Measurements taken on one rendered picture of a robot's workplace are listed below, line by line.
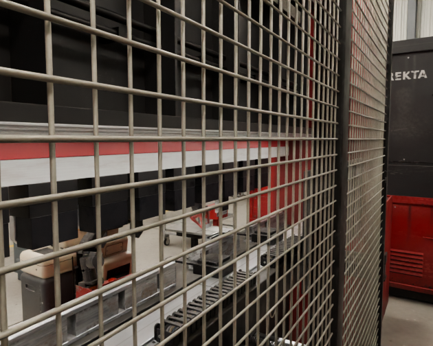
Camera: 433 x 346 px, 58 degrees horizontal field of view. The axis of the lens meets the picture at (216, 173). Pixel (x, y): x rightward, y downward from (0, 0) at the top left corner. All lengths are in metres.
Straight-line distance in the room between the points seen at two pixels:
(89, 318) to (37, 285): 1.17
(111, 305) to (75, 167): 0.47
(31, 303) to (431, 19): 8.11
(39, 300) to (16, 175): 1.49
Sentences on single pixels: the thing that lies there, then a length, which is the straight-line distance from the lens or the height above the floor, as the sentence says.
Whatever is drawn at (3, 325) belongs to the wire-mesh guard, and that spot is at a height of 1.38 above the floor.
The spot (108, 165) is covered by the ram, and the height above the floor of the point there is 1.37.
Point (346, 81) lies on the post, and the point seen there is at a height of 1.54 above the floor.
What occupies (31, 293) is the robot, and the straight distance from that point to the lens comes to 2.50.
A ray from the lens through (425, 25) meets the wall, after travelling 8.86.
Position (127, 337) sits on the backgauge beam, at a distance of 1.02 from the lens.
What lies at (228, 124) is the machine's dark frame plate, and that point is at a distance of 1.46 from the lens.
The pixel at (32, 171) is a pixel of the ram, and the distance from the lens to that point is 1.06.
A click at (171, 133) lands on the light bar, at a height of 1.47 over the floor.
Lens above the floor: 1.45
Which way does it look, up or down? 5 degrees down
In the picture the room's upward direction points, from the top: straight up
